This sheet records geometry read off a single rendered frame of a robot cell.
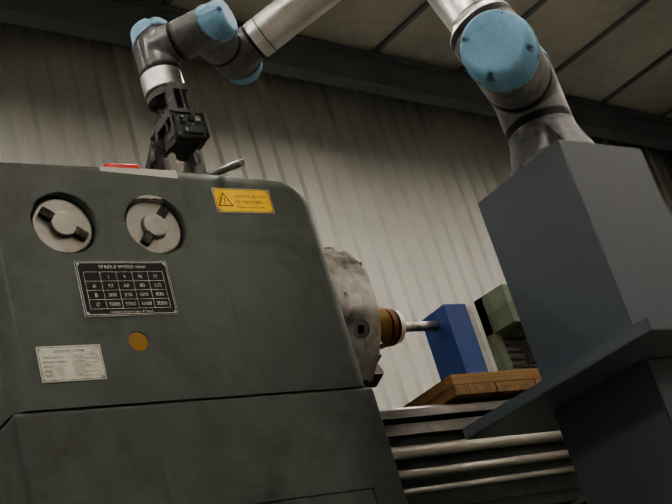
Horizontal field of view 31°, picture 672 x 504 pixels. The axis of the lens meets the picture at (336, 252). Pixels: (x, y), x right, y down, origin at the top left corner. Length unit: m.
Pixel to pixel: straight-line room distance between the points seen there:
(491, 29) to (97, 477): 0.90
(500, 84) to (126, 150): 9.88
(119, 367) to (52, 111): 9.81
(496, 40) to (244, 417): 0.69
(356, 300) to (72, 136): 9.34
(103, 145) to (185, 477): 9.93
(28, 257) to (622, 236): 0.88
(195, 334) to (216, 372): 0.07
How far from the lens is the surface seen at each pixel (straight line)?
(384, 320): 2.36
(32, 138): 11.25
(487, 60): 1.93
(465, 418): 2.22
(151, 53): 2.24
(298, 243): 2.03
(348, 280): 2.20
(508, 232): 1.99
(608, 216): 1.91
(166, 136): 2.17
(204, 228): 1.95
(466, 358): 2.44
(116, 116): 11.90
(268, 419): 1.85
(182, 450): 1.76
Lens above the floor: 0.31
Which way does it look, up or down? 23 degrees up
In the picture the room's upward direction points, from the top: 17 degrees counter-clockwise
